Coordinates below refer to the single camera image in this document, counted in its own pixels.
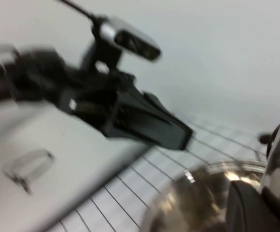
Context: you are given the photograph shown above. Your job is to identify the stainless steel pot black handles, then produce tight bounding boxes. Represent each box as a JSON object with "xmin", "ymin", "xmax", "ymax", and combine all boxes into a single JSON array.
[{"xmin": 140, "ymin": 130, "xmax": 276, "ymax": 232}]

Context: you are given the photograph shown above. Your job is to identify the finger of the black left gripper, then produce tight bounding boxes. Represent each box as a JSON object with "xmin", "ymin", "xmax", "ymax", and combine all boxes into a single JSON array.
[{"xmin": 111, "ymin": 86, "xmax": 194, "ymax": 151}]

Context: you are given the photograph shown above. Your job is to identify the black camera cable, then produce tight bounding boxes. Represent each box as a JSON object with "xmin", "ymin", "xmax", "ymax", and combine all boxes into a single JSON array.
[{"xmin": 57, "ymin": 0, "xmax": 99, "ymax": 22}]

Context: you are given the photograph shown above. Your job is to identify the clear plastic holder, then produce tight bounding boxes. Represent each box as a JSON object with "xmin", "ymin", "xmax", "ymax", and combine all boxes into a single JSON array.
[{"xmin": 1, "ymin": 148, "xmax": 56, "ymax": 195}]

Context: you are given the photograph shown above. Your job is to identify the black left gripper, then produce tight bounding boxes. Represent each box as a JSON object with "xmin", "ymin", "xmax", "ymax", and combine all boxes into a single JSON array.
[{"xmin": 16, "ymin": 47, "xmax": 167, "ymax": 139}]

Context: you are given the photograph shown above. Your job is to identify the white wire rack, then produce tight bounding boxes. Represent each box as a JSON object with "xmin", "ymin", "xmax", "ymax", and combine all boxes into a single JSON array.
[{"xmin": 53, "ymin": 116, "xmax": 276, "ymax": 232}]

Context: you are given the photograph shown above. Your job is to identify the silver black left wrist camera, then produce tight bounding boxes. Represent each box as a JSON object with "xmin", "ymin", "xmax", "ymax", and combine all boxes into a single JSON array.
[{"xmin": 82, "ymin": 15, "xmax": 162, "ymax": 73}]

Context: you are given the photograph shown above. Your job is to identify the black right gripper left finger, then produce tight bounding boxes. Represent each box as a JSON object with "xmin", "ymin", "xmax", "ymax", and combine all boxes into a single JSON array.
[{"xmin": 226, "ymin": 181, "xmax": 278, "ymax": 232}]

